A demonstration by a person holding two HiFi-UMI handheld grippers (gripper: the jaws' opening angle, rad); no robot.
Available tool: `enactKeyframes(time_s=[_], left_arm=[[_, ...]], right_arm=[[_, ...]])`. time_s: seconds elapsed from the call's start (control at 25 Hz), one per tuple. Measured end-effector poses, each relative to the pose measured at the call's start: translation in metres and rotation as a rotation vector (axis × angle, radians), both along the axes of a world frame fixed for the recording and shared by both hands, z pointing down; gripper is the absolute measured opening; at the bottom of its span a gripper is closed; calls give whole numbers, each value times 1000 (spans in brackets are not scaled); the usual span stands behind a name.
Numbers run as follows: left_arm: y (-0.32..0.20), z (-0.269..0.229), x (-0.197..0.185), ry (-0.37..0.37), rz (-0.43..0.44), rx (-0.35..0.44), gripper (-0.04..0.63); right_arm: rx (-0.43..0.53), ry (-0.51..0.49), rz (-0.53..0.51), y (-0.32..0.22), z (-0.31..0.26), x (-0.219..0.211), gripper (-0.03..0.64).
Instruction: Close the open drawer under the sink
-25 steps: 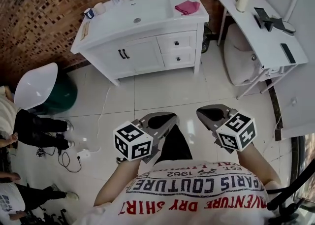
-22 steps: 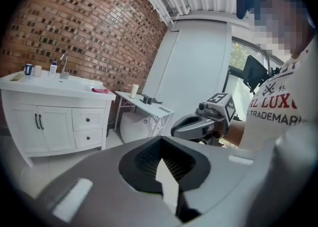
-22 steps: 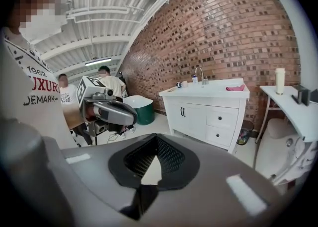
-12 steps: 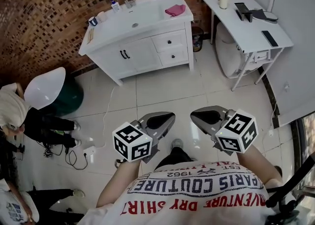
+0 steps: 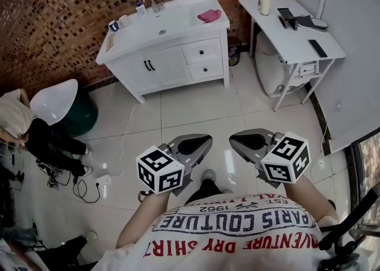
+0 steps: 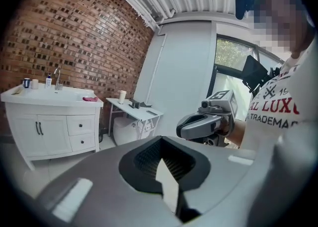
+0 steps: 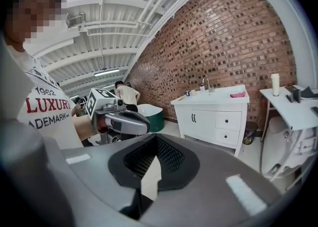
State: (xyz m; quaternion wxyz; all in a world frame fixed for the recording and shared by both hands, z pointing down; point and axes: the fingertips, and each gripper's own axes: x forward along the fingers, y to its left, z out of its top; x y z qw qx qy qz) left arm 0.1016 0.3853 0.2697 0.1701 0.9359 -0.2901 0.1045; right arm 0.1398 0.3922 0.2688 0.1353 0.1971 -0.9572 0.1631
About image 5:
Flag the dark window frame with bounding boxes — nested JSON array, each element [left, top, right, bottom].
[[351, 127, 380, 229]]

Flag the pink cloth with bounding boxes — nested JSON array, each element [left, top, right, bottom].
[[197, 8, 223, 24]]

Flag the white toilet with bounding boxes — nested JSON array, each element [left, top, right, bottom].
[[255, 30, 307, 97]]

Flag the white floor cable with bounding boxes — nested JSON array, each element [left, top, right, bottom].
[[111, 101, 144, 177]]

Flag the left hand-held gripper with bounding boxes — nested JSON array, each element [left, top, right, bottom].
[[135, 134, 213, 196]]

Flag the black mesh waste basket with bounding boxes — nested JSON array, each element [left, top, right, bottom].
[[227, 36, 242, 67]]

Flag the black stand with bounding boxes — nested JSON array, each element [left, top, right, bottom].
[[277, 7, 299, 31]]

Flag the white sink basin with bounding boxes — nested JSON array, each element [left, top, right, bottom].
[[114, 4, 198, 50]]

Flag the black phone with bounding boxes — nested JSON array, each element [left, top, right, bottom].
[[308, 39, 328, 58]]

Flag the person's white printed shirt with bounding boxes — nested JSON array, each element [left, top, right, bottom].
[[93, 194, 342, 271]]

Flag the person's right forearm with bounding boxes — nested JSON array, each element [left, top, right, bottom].
[[283, 180, 340, 228]]

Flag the black strap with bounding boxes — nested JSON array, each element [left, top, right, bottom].
[[317, 187, 380, 250]]

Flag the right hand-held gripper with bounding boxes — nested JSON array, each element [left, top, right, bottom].
[[230, 129, 310, 188]]

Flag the white vanity cabinet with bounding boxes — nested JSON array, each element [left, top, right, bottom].
[[95, 0, 231, 104]]

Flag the person's black trouser leg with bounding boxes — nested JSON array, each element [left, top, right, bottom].
[[185, 178, 228, 206]]

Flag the black floor cable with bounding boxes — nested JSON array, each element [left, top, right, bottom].
[[72, 174, 102, 205]]

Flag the white lidded tumbler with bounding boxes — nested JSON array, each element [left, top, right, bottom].
[[258, 0, 273, 17]]

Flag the person's left forearm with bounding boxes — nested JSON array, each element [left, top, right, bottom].
[[115, 191, 173, 250]]

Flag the white metal table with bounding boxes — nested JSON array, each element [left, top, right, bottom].
[[238, 0, 347, 113]]

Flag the chrome faucet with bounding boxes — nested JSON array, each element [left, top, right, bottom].
[[141, 0, 163, 14]]

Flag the white power strip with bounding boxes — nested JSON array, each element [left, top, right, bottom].
[[94, 174, 112, 197]]

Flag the white drawer with black knob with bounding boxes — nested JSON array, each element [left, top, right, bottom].
[[180, 37, 223, 65], [187, 58, 224, 82]]

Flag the person's grey shoe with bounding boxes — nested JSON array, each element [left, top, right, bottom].
[[200, 168, 218, 188]]

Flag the black bag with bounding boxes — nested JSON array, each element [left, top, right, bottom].
[[37, 234, 90, 271]]

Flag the green round barrel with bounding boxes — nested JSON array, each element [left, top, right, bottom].
[[58, 91, 99, 139]]

